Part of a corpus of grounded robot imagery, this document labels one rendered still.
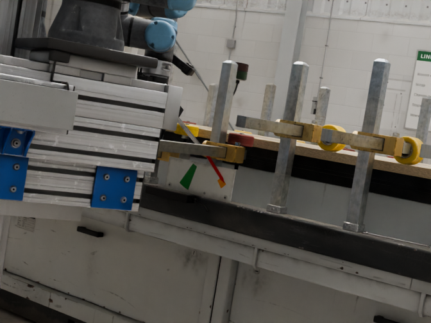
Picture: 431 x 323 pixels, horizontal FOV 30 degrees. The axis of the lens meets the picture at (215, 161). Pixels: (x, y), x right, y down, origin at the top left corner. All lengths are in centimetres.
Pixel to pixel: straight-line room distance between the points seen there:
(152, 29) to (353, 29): 812
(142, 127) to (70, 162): 16
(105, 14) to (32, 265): 195
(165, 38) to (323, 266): 78
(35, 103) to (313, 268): 114
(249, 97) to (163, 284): 773
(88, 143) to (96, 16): 24
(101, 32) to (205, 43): 939
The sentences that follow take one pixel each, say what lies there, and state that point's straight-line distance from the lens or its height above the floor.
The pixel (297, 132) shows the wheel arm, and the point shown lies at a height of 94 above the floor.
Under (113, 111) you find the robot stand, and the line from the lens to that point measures 159.
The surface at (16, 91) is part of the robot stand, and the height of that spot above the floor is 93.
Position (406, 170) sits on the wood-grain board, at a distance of 232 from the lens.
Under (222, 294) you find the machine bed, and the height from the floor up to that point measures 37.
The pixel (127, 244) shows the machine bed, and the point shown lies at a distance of 302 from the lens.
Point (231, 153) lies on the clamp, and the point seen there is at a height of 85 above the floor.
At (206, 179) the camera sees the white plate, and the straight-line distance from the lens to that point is 246.
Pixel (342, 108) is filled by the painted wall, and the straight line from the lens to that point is 997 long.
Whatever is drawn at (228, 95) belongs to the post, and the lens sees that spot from 246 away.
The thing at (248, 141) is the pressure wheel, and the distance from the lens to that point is 248.
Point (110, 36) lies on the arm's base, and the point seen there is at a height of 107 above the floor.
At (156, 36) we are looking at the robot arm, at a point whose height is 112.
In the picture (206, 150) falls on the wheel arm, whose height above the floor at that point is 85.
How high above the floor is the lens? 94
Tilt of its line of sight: 3 degrees down
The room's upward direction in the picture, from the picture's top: 9 degrees clockwise
